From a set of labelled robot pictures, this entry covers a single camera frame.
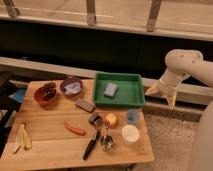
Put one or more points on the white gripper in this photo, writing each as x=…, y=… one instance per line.
x=168, y=86

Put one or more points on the light blue towel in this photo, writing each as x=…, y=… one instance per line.
x=73, y=88

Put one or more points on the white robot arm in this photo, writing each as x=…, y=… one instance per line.
x=181, y=64

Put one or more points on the green plastic tray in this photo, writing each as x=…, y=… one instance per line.
x=129, y=93

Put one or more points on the blue plastic cup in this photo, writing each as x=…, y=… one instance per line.
x=132, y=116

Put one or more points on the white plastic cup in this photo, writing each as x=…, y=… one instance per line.
x=130, y=133

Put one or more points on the blue sponge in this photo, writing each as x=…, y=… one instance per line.
x=110, y=90

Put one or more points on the metal spoon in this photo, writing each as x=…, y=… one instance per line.
x=106, y=140

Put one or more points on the orange carrot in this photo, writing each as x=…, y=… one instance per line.
x=75, y=130

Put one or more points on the purple bowl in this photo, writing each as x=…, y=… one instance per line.
x=70, y=80

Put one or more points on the dark grapes bunch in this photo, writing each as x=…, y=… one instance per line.
x=49, y=90

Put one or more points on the wooden table board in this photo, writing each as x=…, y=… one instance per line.
x=53, y=146

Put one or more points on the orange bowl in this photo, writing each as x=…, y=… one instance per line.
x=40, y=100

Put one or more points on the blue object beside table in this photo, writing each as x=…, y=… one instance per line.
x=19, y=95

